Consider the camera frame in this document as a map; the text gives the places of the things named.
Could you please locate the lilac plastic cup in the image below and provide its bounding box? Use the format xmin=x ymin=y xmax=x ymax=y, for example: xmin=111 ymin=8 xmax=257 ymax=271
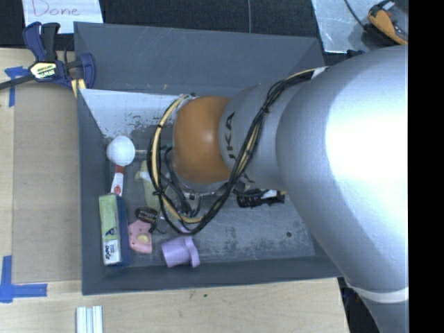
xmin=160 ymin=235 xmax=201 ymax=269

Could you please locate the white ball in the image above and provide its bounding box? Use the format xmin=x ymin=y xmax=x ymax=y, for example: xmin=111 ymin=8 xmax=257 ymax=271
xmin=105 ymin=135 xmax=137 ymax=167

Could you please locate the green and blue box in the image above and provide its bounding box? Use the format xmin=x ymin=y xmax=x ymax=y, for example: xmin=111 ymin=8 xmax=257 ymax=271
xmin=98 ymin=192 xmax=133 ymax=267

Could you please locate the white and red tube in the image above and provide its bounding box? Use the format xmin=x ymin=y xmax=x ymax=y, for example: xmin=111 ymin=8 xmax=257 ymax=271
xmin=110 ymin=164 xmax=126 ymax=198

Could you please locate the dark red oval packet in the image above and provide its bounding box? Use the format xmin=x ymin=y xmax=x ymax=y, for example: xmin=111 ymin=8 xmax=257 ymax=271
xmin=134 ymin=207 xmax=161 ymax=224

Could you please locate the grey metal bin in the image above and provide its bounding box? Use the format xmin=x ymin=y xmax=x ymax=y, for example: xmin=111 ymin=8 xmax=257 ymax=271
xmin=73 ymin=21 xmax=345 ymax=296

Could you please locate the brown cardboard board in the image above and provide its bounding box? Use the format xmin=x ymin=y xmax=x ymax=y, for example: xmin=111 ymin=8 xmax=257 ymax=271
xmin=11 ymin=85 xmax=83 ymax=284

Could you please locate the pink toy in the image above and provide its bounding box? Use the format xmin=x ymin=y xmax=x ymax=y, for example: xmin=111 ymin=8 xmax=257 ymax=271
xmin=127 ymin=219 xmax=154 ymax=255

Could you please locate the black cylinder on white bracket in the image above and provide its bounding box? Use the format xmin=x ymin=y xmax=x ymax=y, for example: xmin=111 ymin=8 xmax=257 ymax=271
xmin=236 ymin=187 xmax=287 ymax=209

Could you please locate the pale green bottle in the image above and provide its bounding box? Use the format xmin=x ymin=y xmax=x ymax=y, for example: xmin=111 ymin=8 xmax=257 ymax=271
xmin=134 ymin=160 xmax=163 ymax=215

